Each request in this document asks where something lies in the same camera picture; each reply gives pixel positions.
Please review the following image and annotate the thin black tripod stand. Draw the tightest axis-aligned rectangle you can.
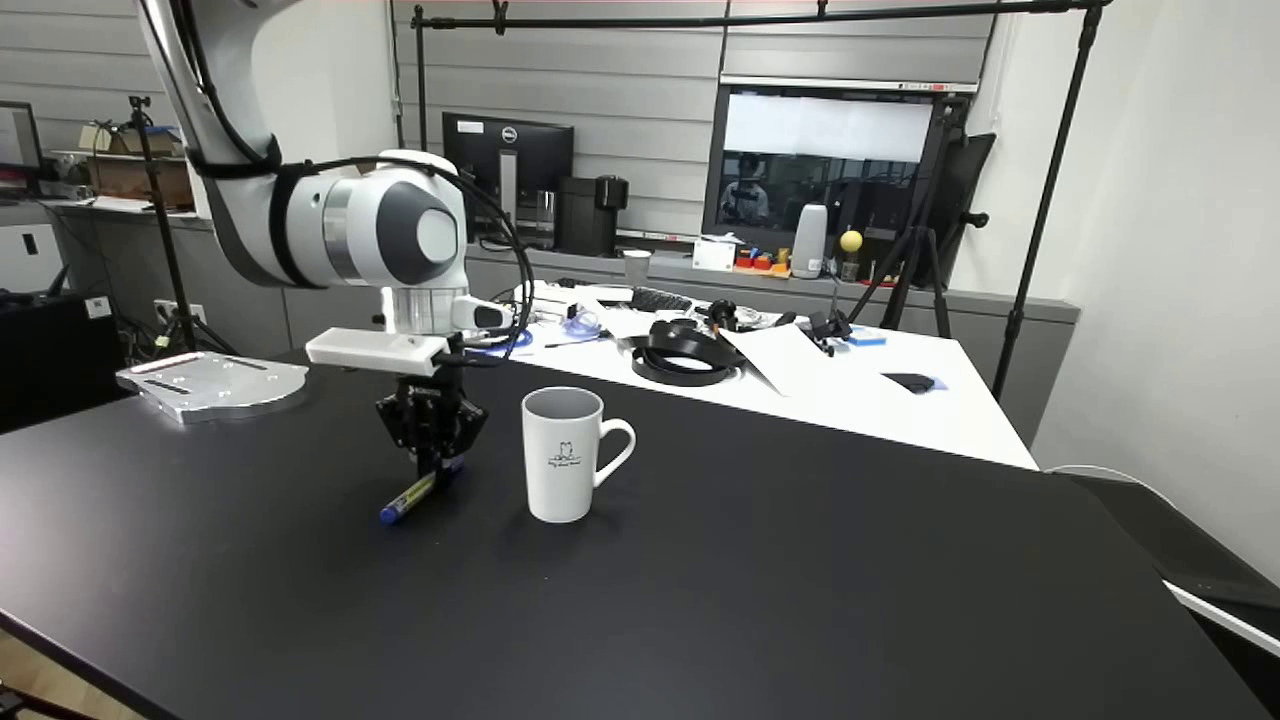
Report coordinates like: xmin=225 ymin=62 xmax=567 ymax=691
xmin=126 ymin=91 xmax=229 ymax=361

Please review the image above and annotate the brown cardboard box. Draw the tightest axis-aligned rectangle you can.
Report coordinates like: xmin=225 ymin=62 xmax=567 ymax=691
xmin=82 ymin=146 xmax=200 ymax=216

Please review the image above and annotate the black coiled cable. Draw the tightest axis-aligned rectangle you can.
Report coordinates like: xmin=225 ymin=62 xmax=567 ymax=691
xmin=628 ymin=314 xmax=753 ymax=390

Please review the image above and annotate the small flat black object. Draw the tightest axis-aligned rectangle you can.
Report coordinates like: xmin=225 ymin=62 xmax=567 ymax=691
xmin=886 ymin=369 xmax=944 ymax=398

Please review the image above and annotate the black box speaker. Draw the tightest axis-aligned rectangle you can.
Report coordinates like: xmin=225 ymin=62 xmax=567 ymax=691
xmin=551 ymin=171 xmax=633 ymax=259

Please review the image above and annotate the white paper sheet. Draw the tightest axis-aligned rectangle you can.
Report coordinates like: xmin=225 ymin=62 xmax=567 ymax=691
xmin=729 ymin=318 xmax=842 ymax=398

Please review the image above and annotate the small white box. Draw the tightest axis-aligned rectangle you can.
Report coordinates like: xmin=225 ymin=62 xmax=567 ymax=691
xmin=688 ymin=232 xmax=746 ymax=277

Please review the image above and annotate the blue cable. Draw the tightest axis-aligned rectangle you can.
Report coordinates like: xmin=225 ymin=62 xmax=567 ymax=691
xmin=460 ymin=318 xmax=542 ymax=369

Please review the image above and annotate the blue and white marker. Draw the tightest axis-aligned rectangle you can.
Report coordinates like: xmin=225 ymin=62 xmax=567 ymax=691
xmin=376 ymin=456 xmax=471 ymax=529

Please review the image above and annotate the black camera tripod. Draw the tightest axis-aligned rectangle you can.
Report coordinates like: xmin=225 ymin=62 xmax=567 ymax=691
xmin=847 ymin=96 xmax=1000 ymax=339

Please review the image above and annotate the large wide monitor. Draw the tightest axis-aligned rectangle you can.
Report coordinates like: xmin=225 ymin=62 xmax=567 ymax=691
xmin=706 ymin=84 xmax=1000 ymax=270

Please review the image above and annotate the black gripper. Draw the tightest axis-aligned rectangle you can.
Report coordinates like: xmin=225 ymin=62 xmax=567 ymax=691
xmin=373 ymin=373 xmax=491 ymax=485

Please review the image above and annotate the white ceramic mug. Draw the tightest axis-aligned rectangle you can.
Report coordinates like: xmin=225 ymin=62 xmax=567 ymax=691
xmin=516 ymin=382 xmax=640 ymax=529

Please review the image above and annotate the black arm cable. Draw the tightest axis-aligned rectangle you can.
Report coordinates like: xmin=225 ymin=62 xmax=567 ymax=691
xmin=435 ymin=161 xmax=542 ymax=351

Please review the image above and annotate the black pole frame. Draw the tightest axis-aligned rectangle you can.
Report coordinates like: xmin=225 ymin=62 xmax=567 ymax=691
xmin=407 ymin=0 xmax=1116 ymax=405

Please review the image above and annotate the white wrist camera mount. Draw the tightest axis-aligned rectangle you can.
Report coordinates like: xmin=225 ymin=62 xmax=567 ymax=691
xmin=302 ymin=323 xmax=460 ymax=380

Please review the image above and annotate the black cabinet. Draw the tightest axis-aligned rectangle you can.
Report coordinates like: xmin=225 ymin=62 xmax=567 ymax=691
xmin=0 ymin=288 xmax=131 ymax=433

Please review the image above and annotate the black Dell monitor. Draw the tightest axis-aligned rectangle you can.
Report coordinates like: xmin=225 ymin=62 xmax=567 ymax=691
xmin=439 ymin=112 xmax=579 ymax=249

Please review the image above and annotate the clear plastic bag with papers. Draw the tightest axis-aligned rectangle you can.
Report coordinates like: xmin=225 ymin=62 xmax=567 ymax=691
xmin=114 ymin=346 xmax=313 ymax=422

